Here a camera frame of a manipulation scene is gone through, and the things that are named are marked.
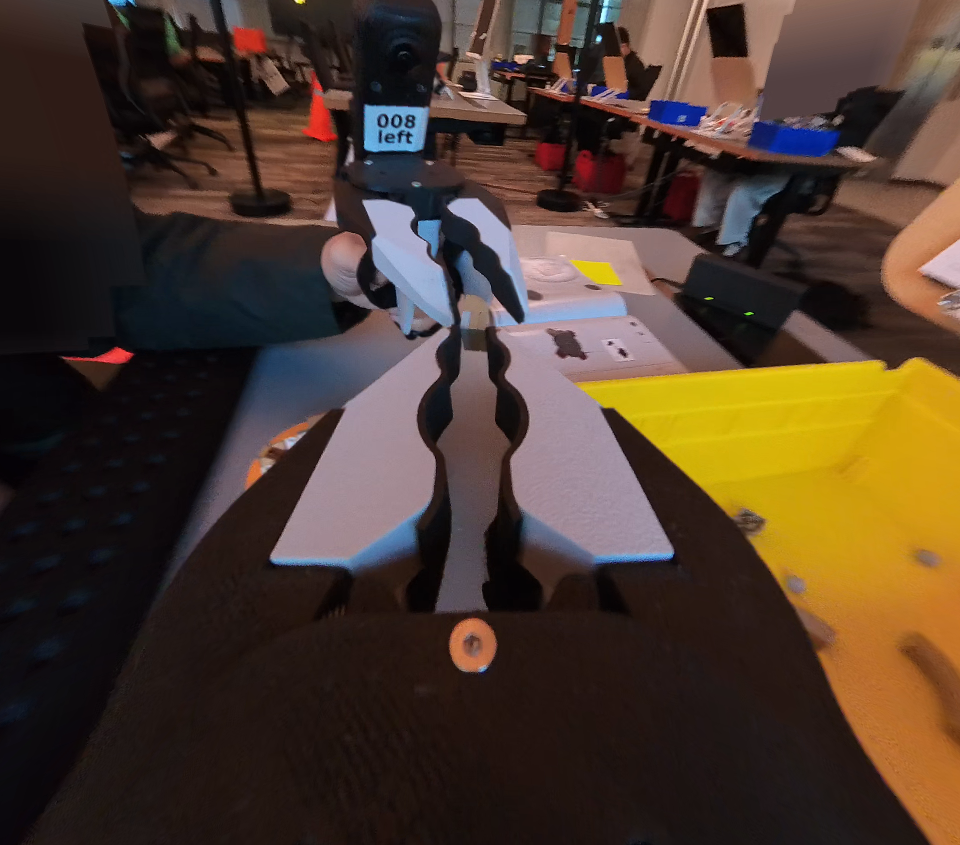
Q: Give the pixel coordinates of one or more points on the orange traffic cone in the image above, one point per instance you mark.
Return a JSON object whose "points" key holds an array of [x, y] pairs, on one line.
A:
{"points": [[321, 117]]}

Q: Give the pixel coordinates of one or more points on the long wooden table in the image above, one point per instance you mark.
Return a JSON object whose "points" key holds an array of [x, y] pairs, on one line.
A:
{"points": [[720, 144]]}

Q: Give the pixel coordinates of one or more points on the person's left hand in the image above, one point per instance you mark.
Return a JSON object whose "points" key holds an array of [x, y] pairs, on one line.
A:
{"points": [[341, 267]]}

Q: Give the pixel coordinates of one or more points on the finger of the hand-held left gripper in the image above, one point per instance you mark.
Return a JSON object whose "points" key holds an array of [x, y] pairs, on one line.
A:
{"points": [[491, 237], [405, 252]]}

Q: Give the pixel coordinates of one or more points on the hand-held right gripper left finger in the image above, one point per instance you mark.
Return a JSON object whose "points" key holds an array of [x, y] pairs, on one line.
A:
{"points": [[352, 485]]}

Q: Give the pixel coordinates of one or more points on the yellow sticky note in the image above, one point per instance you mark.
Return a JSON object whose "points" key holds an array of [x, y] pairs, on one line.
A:
{"points": [[596, 271]]}

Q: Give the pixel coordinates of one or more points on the black electronic box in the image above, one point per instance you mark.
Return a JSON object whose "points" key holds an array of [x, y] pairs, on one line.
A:
{"points": [[739, 290]]}

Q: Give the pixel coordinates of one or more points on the small tan brick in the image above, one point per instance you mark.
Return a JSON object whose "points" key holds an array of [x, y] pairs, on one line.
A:
{"points": [[474, 324]]}

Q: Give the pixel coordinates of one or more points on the white paper sheet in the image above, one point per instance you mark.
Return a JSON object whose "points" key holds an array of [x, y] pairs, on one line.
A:
{"points": [[630, 252]]}

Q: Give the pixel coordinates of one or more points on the black office chair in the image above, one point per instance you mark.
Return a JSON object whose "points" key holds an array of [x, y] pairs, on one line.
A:
{"points": [[161, 102], [806, 192]]}

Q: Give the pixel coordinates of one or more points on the round toy brick model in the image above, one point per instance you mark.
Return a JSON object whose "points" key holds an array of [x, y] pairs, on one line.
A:
{"points": [[281, 447]]}

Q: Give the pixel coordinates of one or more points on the blue plastic bin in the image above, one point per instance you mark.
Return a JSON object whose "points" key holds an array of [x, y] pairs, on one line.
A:
{"points": [[791, 138], [675, 114]]}

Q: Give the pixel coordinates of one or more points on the white frame stand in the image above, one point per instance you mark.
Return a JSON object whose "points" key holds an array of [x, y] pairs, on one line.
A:
{"points": [[480, 65]]}

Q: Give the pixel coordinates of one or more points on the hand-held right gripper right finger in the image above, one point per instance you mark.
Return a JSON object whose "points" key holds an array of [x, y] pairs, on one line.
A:
{"points": [[592, 485]]}

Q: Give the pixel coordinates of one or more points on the grey desk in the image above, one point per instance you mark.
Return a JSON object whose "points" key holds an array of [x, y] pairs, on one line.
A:
{"points": [[315, 372]]}

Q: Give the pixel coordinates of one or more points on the grey background table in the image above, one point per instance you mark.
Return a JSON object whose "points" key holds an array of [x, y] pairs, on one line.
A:
{"points": [[480, 108]]}

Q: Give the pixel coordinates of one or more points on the instruction booklet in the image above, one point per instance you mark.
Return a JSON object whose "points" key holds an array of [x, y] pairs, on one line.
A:
{"points": [[600, 350]]}

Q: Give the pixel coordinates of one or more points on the round wooden table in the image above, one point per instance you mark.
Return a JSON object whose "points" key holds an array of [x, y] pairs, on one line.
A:
{"points": [[907, 275]]}

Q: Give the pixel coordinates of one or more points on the person's left forearm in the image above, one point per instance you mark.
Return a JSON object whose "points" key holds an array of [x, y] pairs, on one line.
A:
{"points": [[225, 282]]}

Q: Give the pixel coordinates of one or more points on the black display screen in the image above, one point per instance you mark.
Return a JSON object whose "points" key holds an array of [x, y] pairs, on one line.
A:
{"points": [[322, 5]]}

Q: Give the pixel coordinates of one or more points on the black metal pole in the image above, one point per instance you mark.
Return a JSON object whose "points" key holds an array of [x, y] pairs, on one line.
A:
{"points": [[259, 201], [561, 200]]}

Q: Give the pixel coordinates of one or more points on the red container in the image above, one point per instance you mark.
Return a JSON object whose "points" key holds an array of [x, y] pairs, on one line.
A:
{"points": [[551, 155], [600, 174], [679, 196]]}

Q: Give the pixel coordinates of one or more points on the black perforated pad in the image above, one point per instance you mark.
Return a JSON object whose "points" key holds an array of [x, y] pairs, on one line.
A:
{"points": [[75, 522]]}

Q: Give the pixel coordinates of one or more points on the yellow plastic bin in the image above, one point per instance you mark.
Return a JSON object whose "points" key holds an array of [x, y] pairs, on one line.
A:
{"points": [[825, 455]]}

